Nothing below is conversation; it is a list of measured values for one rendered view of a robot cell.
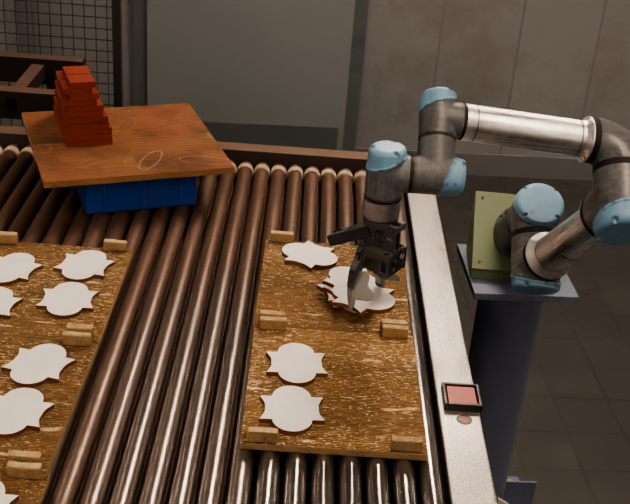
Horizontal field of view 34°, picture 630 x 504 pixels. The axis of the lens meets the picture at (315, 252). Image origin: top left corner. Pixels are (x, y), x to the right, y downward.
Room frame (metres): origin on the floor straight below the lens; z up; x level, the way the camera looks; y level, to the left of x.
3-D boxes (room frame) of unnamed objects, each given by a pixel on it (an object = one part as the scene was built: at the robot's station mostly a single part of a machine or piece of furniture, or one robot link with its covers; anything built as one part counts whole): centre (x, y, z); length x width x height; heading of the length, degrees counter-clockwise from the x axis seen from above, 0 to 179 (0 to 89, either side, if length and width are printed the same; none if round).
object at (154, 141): (2.68, 0.56, 1.03); 0.50 x 0.50 x 0.02; 22
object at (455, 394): (1.74, -0.32, 0.92); 0.06 x 0.06 x 0.01; 1
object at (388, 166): (1.87, -0.13, 1.35); 0.09 x 0.08 x 0.11; 90
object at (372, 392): (1.73, -0.06, 0.93); 0.41 x 0.35 x 0.02; 1
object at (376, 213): (1.88, -0.13, 1.27); 0.08 x 0.08 x 0.05
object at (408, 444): (1.53, -0.20, 0.95); 0.06 x 0.02 x 0.03; 91
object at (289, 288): (2.14, -0.05, 0.93); 0.41 x 0.35 x 0.02; 1
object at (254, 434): (1.53, 0.07, 0.95); 0.06 x 0.02 x 0.03; 91
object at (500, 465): (2.41, -0.53, 0.43); 0.38 x 0.38 x 0.87; 5
